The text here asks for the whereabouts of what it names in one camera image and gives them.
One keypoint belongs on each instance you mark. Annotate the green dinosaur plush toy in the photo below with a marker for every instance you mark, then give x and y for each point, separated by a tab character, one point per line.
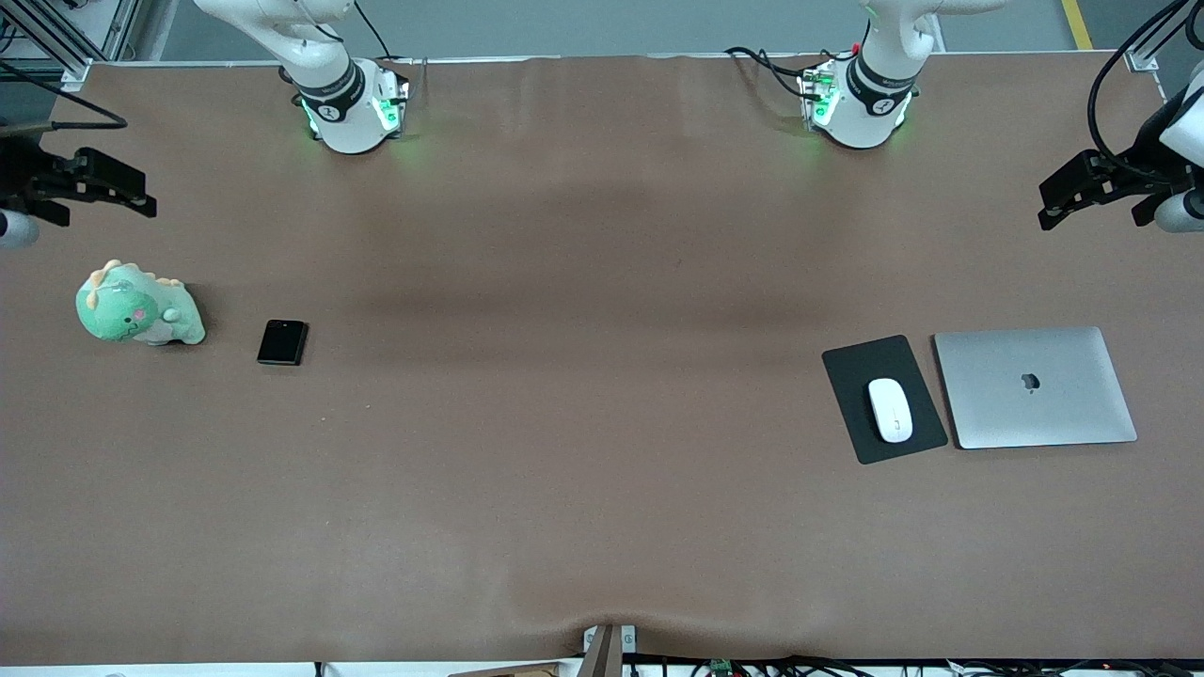
132	310

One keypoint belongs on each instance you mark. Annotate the small green circuit board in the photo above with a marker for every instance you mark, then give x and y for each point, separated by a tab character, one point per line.
721	668

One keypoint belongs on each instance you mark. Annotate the white computer mouse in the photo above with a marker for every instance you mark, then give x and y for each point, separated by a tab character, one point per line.
890	410

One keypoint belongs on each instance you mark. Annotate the black mouse pad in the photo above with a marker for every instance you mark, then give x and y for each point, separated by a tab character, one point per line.
847	376

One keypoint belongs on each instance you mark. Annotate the metal table edge bracket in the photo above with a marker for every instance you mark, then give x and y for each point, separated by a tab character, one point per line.
607	658

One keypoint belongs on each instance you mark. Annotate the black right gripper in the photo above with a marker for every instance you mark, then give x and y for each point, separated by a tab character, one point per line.
21	176

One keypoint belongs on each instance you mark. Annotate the aluminium frame with bracket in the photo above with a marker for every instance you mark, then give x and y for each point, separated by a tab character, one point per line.
1141	58
73	70

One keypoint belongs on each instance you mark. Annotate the silver laptop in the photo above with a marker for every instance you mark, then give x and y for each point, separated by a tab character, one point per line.
1035	404

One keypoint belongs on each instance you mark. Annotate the black phone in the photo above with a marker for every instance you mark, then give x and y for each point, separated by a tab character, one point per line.
282	342

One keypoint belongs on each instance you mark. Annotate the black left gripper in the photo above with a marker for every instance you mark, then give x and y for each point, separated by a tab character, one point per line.
1132	175

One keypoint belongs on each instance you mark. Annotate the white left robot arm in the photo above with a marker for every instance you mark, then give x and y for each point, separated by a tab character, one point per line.
870	103

